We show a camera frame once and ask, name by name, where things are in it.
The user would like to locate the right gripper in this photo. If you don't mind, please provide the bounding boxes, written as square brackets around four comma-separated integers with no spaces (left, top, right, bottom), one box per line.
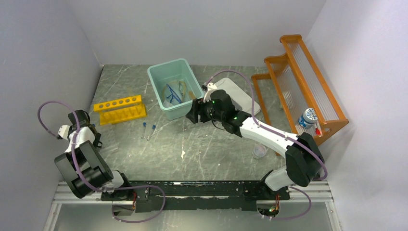
[186,96,225,124]

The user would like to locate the amber rubber tube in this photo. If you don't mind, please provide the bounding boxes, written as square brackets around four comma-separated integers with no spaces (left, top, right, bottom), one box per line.
[162,80,196,103]

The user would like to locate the blue safety goggles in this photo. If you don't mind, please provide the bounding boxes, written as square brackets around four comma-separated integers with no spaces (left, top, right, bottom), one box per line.
[166,84,182,103]

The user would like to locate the teal plastic bin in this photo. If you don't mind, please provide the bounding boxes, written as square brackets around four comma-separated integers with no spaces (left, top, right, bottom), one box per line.
[147,58,204,120]

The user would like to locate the blue capped test tube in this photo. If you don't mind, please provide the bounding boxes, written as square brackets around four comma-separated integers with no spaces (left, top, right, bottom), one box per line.
[140,122,147,139]
[146,125,156,141]

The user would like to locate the yellow test tube rack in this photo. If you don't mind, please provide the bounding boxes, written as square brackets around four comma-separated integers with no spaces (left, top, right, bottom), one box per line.
[93,95,147,126]

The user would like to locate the small white plastic bag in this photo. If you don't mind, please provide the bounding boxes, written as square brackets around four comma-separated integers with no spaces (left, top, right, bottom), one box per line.
[162,100,173,108]

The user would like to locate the metal scissors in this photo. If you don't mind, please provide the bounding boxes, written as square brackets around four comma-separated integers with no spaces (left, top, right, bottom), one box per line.
[178,81,188,98]

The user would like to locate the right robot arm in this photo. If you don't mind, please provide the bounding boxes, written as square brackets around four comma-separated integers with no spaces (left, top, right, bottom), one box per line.
[186,90,324,199]

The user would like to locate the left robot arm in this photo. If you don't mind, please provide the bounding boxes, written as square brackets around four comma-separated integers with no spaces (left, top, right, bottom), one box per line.
[54,110,135,200]

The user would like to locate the white bin lid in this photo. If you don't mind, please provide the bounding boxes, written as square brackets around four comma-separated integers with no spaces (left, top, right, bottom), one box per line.
[215,78,261,115]

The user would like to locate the clear petri dish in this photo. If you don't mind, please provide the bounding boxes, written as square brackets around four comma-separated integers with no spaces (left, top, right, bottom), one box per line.
[253,144,268,159]

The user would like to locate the orange wooden rack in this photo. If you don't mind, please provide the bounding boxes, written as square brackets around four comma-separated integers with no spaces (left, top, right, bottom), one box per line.
[251,34,349,145]

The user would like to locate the white blue bottle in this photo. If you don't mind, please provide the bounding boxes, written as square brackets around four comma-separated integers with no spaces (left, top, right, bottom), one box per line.
[298,108,319,129]

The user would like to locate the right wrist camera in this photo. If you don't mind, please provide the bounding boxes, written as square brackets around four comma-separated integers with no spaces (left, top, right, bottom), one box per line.
[203,82,218,103]

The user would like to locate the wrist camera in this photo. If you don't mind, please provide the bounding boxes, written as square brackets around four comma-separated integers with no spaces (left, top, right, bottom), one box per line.
[57,125,70,141]
[203,82,218,103]

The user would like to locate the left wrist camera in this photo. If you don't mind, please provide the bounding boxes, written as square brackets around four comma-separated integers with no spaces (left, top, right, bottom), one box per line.
[57,125,70,141]

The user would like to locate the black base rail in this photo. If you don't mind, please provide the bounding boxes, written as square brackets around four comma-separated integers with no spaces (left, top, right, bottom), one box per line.
[52,180,334,213]

